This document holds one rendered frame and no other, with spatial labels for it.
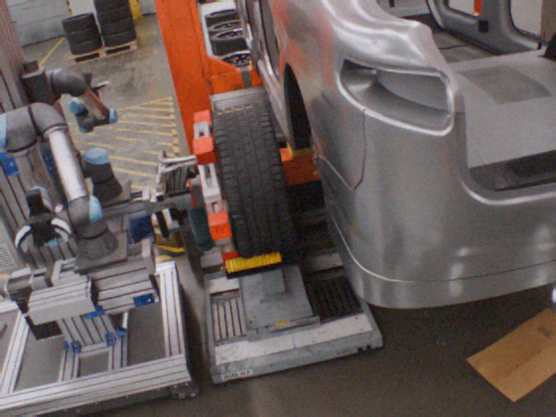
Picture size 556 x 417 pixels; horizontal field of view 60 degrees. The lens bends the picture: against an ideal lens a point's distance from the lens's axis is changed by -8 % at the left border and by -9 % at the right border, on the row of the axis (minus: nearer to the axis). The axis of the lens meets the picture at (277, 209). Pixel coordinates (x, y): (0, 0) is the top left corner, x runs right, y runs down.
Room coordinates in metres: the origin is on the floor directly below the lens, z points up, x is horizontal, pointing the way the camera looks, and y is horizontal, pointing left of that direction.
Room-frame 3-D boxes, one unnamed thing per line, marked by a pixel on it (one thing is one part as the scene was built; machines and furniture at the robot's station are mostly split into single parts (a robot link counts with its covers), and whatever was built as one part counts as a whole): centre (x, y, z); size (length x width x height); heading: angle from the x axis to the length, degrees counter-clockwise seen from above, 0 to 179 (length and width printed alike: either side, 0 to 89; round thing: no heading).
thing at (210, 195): (2.01, 0.25, 0.85); 0.54 x 0.07 x 0.54; 4
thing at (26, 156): (1.67, 0.86, 1.19); 0.15 x 0.12 x 0.55; 112
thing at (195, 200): (2.01, 0.32, 0.85); 0.21 x 0.14 x 0.14; 94
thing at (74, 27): (10.36, 2.86, 0.55); 1.40 x 0.80 x 1.09; 96
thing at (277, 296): (2.02, 0.08, 0.32); 0.40 x 0.30 x 0.28; 4
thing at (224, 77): (4.51, 0.12, 0.69); 0.52 x 0.17 x 0.35; 94
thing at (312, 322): (2.07, 0.09, 0.13); 0.50 x 0.36 x 0.10; 4
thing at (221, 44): (7.12, 0.18, 0.39); 0.66 x 0.66 x 0.24
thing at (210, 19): (9.27, 0.35, 0.39); 0.66 x 0.66 x 0.24
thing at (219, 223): (1.70, 0.23, 0.85); 0.09 x 0.08 x 0.07; 4
